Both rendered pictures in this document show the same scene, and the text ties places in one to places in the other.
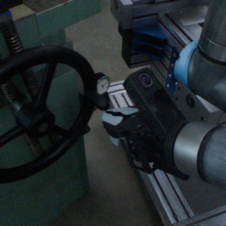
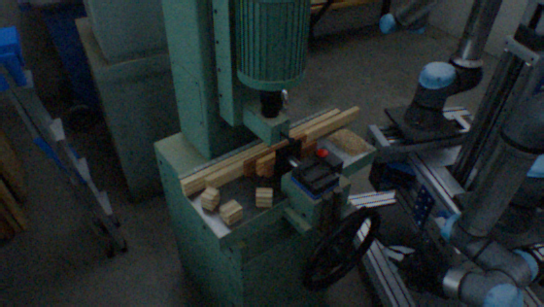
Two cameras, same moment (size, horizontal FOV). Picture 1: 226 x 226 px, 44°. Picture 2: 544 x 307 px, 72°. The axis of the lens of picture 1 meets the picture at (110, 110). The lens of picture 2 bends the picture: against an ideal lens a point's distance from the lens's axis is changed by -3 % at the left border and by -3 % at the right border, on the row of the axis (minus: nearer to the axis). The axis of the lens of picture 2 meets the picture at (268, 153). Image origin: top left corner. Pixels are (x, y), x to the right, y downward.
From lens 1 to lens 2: 0.66 m
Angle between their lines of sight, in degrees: 7
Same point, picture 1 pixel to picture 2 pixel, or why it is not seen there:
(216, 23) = (470, 216)
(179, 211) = not seen: outside the picture
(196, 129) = (457, 272)
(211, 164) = (465, 292)
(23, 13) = (344, 183)
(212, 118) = (459, 256)
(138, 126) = (418, 264)
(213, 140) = (467, 280)
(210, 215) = not seen: outside the picture
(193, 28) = (440, 170)
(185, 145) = (451, 281)
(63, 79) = not seen: hidden behind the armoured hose
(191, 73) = (453, 235)
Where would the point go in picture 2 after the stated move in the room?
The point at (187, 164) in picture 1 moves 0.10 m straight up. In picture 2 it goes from (452, 291) to (467, 267)
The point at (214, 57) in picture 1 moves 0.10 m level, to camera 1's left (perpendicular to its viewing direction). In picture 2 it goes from (468, 231) to (426, 228)
